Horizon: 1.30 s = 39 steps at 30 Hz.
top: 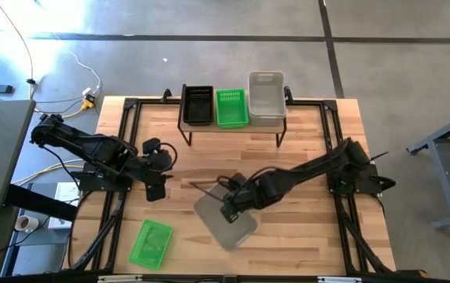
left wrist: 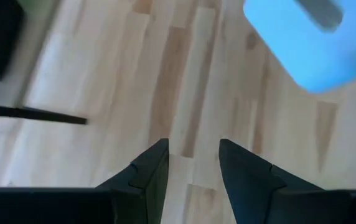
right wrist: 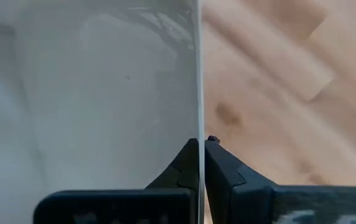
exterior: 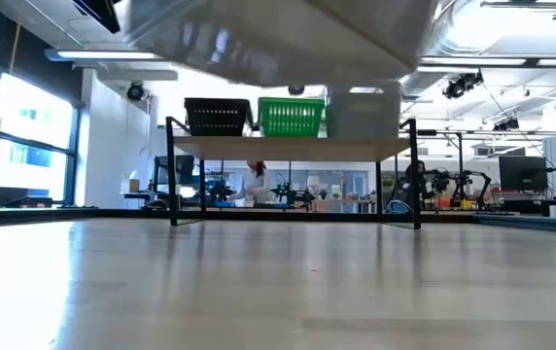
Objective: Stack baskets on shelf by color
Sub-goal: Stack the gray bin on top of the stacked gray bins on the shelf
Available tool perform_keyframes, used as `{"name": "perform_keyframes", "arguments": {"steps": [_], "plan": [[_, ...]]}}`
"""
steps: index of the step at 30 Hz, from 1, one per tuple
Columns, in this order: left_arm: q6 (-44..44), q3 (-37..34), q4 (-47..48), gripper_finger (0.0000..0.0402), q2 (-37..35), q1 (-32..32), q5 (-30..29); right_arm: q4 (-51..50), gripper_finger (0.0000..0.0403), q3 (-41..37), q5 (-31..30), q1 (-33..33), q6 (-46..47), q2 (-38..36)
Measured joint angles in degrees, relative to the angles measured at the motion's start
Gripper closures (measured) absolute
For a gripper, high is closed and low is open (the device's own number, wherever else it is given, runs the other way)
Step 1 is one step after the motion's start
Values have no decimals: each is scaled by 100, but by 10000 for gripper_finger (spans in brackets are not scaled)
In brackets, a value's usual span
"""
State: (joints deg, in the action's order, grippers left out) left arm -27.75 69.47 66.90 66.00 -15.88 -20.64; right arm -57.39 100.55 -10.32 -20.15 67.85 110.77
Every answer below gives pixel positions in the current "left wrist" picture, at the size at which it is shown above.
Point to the grey plastic basket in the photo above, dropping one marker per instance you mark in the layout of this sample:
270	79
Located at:
305	56

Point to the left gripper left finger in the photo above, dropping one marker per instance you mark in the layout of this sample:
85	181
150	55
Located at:
150	186

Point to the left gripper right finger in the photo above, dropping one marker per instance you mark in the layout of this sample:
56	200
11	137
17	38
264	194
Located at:
246	186

